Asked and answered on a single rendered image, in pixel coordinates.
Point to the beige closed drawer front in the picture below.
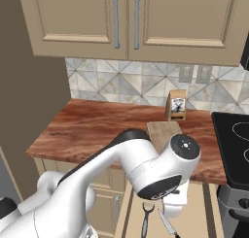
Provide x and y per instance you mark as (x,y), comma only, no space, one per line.
(112,177)

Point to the black extractor hood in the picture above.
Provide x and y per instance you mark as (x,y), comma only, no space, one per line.
(245,55)

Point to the dark stove knob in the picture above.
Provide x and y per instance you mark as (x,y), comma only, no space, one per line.
(243,203)

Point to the beige wall cupboard door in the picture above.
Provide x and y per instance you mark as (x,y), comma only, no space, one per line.
(188,21)
(74,18)

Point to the brown box with windmill print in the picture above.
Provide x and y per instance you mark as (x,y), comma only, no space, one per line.
(176,104)

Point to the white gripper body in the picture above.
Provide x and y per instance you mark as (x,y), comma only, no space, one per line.
(176,204)

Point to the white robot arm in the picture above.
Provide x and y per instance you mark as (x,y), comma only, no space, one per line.
(107,170)

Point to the brown tall cupboard panel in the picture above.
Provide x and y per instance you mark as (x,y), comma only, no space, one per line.
(29,86)

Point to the grey wall socket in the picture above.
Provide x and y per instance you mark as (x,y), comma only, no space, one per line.
(204,74)
(185,73)

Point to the beige base cupboard door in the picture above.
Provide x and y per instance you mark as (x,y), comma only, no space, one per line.
(103,209)

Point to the wooden cutting board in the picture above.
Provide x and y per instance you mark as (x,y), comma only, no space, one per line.
(163,133)

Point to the black stove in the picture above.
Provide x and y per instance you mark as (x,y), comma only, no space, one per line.
(235,151)

